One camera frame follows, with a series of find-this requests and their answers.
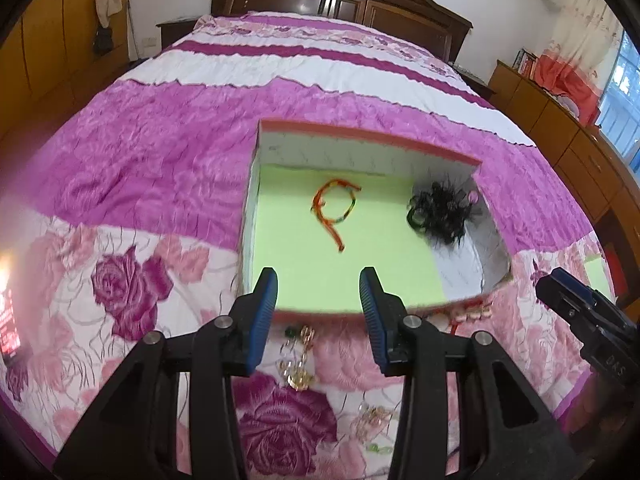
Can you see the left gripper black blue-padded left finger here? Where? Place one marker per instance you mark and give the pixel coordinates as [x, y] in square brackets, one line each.
[129, 431]

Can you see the pink floral bedspread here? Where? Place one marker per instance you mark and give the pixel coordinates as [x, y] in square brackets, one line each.
[132, 212]

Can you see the red cardboard jewelry box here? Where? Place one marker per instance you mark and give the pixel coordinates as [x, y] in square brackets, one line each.
[324, 202]

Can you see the red white curtain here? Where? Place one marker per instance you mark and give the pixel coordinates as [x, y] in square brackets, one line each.
[580, 55]

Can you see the dark wooden nightstand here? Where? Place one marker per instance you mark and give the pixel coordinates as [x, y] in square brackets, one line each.
[172, 31]

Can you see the wooden wardrobe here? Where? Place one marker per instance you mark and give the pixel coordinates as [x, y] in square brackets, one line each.
[49, 68]

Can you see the gold pearl brooch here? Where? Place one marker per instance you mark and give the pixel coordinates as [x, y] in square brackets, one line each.
[296, 375]

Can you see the wooden sideboard cabinet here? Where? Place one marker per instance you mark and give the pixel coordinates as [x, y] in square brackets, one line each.
[585, 161]

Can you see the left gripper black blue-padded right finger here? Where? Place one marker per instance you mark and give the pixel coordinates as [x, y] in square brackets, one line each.
[467, 411]

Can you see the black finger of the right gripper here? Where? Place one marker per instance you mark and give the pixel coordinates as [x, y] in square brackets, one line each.
[609, 338]

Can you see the black hanging bag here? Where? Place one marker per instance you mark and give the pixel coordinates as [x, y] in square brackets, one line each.
[103, 41]

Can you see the green bead gold earring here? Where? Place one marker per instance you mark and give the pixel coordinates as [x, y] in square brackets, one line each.
[300, 340]

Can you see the black feather hair clip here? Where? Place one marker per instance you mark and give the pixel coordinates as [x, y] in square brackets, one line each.
[439, 211]

